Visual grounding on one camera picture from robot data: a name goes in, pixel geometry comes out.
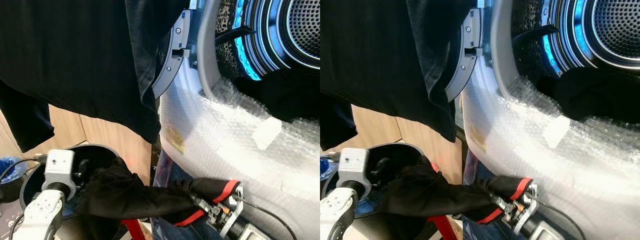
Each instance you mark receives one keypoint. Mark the black garment with red trim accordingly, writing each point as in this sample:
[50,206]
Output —
[125,195]
[425,192]

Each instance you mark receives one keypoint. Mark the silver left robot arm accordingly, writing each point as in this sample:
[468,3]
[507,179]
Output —
[340,215]
[42,215]

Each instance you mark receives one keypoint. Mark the white front-load washing machine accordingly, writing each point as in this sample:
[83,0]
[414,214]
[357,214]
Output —
[207,55]
[502,55]

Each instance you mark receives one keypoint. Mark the blue denim cloth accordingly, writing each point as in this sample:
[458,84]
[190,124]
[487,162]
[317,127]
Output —
[167,175]
[472,175]

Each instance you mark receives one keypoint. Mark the blue plastic bag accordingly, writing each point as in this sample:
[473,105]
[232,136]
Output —
[10,172]
[325,172]

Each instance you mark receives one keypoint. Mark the clear bubble wrap sheet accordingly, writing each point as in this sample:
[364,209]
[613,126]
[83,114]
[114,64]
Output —
[225,150]
[525,155]

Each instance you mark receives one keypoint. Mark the red stool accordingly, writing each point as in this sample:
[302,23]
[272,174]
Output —
[132,230]
[442,230]

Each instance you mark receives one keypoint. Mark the yellow warning label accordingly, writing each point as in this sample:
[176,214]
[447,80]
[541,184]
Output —
[176,141]
[478,139]

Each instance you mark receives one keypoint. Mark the white tape patch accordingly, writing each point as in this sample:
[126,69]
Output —
[556,131]
[267,134]

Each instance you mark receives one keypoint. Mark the large black hanging garment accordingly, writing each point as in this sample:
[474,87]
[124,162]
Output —
[75,50]
[380,50]

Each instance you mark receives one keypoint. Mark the crumpled black garment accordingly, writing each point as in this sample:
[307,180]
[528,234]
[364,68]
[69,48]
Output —
[285,97]
[590,97]

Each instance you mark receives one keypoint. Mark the grey round washer door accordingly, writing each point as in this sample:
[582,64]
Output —
[172,70]
[465,70]

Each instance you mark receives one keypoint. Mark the perforated steel washer drum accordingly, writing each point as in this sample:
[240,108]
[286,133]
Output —
[305,25]
[615,25]

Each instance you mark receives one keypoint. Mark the black drum paddle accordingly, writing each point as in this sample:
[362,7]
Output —
[235,35]
[535,35]

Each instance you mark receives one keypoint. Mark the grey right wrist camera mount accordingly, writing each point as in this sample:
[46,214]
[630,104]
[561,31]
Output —
[235,220]
[529,220]

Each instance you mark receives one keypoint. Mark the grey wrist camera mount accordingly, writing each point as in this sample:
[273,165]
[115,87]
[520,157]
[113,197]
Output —
[59,167]
[235,220]
[529,220]
[354,165]

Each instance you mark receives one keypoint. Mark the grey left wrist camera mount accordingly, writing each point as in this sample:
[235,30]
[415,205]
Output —
[354,165]
[59,167]

